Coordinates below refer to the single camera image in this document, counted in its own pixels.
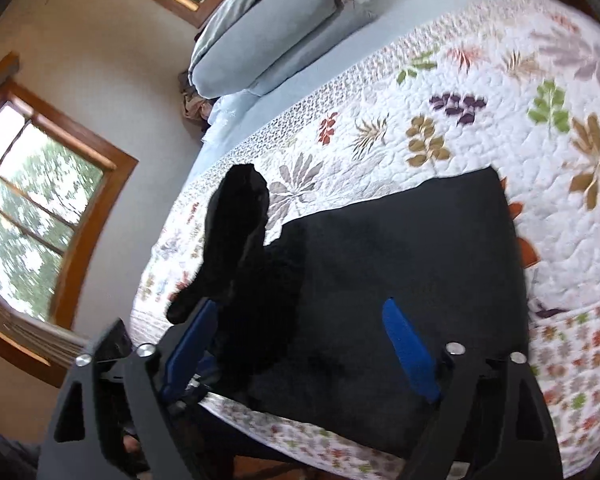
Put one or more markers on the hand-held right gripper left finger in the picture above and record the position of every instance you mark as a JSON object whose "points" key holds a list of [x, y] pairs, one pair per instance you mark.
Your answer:
{"points": [[187, 350]]}

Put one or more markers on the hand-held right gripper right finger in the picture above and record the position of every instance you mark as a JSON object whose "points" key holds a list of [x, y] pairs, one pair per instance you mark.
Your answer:
{"points": [[410, 350]]}

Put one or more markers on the black padded pants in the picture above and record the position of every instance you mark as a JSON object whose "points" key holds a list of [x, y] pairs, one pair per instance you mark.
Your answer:
{"points": [[380, 260]]}

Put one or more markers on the wooden side window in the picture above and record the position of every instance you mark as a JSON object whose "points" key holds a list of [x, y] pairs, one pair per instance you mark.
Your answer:
{"points": [[40, 210]]}

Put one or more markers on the white floral quilt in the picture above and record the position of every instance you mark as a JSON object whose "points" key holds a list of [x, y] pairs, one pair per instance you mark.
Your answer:
{"points": [[480, 135]]}

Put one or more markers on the pile of clothes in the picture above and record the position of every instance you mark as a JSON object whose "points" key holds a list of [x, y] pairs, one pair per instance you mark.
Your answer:
{"points": [[195, 100]]}

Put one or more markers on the light blue bed sheet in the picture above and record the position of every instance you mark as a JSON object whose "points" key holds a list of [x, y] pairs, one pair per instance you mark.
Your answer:
{"points": [[360, 35]]}

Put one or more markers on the folded light blue duvet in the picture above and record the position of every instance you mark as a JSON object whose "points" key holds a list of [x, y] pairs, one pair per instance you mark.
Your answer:
{"points": [[260, 25]]}

